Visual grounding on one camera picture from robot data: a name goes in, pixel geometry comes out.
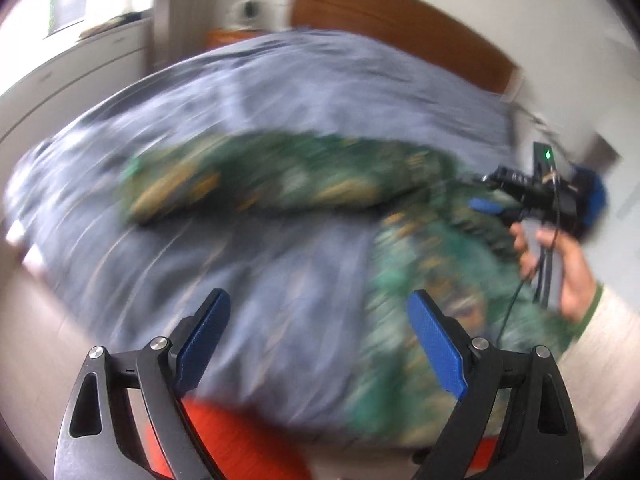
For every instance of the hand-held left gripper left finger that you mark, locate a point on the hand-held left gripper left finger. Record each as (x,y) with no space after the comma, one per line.
(205,340)

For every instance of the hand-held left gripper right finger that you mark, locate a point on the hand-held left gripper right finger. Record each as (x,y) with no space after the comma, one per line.
(440,345)

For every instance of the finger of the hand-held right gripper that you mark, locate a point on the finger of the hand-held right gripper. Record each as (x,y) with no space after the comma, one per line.
(502,178)
(486,205)

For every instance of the green patterned garment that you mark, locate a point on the green patterned garment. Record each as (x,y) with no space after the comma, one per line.
(300,175)

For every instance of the person's right forearm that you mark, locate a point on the person's right forearm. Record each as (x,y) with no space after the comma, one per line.
(610,355)

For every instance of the person's right hand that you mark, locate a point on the person's right hand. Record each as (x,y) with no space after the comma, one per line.
(577,280)

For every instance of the orange red cloth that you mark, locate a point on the orange red cloth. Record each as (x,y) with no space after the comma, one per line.
(240,440)

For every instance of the wooden headboard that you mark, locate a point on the wooden headboard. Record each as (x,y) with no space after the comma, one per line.
(400,15)

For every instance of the blue checked bed quilt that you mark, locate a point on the blue checked bed quilt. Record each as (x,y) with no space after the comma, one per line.
(275,90)

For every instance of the white drawer cabinet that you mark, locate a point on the white drawer cabinet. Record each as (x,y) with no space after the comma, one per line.
(75,72)

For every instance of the orange wooden nightstand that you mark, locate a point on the orange wooden nightstand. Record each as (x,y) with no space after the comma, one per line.
(230,37)

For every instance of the white table fan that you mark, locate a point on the white table fan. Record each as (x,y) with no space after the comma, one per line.
(246,12)

